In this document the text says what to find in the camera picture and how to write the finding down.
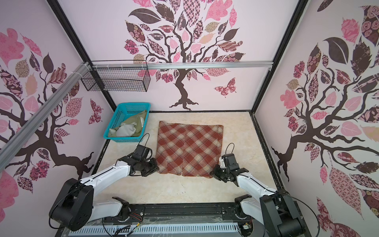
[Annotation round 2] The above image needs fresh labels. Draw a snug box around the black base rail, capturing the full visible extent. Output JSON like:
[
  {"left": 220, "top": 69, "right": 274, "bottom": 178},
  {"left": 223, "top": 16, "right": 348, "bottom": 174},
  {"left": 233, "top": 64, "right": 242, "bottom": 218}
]
[{"left": 54, "top": 200, "right": 311, "bottom": 237}]

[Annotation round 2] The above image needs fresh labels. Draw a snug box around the black wire basket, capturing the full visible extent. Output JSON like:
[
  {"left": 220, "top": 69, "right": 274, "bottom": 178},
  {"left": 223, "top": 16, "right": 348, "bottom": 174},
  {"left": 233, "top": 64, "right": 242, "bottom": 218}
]
[{"left": 81, "top": 59, "right": 151, "bottom": 92}]

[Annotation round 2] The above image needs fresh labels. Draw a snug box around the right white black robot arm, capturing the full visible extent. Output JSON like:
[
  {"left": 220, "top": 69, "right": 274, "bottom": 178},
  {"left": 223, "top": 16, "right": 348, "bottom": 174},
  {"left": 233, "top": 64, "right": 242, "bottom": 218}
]
[{"left": 210, "top": 154, "right": 306, "bottom": 237}]

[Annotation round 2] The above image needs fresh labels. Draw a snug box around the white slotted cable duct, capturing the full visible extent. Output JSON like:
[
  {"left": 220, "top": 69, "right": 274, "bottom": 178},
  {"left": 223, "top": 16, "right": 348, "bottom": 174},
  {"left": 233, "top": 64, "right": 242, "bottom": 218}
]
[{"left": 63, "top": 223, "right": 240, "bottom": 237}]

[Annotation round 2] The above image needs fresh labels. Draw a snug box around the aluminium rail left wall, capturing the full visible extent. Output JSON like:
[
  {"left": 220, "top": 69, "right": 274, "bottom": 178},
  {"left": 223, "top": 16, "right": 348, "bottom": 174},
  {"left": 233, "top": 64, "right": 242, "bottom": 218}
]
[{"left": 1, "top": 62, "right": 91, "bottom": 171}]

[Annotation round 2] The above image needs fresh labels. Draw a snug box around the aluminium rail back wall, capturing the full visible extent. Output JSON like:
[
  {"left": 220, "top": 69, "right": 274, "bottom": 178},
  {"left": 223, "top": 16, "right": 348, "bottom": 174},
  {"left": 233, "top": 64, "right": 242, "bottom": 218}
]
[{"left": 92, "top": 60, "right": 273, "bottom": 70}]

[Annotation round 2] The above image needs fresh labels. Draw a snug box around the aluminium rail wall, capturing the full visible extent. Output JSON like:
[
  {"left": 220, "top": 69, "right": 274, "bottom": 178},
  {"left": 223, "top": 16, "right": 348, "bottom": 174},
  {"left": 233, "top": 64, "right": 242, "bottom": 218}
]
[
  {"left": 92, "top": 60, "right": 273, "bottom": 70},
  {"left": 1, "top": 62, "right": 91, "bottom": 171}
]

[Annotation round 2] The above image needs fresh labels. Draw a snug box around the teal plastic basket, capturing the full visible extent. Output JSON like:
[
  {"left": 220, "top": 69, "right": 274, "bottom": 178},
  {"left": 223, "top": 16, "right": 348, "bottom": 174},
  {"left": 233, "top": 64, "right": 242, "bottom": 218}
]
[{"left": 103, "top": 102, "right": 151, "bottom": 143}]

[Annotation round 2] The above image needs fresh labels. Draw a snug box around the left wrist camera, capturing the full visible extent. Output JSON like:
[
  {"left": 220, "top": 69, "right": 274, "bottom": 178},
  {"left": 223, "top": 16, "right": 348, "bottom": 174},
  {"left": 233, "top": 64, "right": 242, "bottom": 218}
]
[{"left": 132, "top": 145, "right": 153, "bottom": 161}]

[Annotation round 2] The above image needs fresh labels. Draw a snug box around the olive and white skirt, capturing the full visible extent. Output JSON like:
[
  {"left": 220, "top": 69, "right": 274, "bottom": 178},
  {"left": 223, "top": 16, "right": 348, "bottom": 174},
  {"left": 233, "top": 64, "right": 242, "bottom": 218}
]
[{"left": 108, "top": 110, "right": 147, "bottom": 137}]

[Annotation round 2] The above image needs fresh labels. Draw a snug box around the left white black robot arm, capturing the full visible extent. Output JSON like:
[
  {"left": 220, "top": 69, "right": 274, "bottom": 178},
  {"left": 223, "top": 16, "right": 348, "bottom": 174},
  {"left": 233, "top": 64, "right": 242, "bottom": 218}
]
[{"left": 48, "top": 154, "right": 159, "bottom": 231}]

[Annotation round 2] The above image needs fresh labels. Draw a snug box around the red plaid skirt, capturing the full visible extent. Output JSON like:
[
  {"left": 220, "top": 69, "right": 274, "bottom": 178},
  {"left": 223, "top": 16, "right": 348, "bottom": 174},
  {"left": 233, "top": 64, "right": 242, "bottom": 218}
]
[{"left": 156, "top": 121, "right": 224, "bottom": 178}]

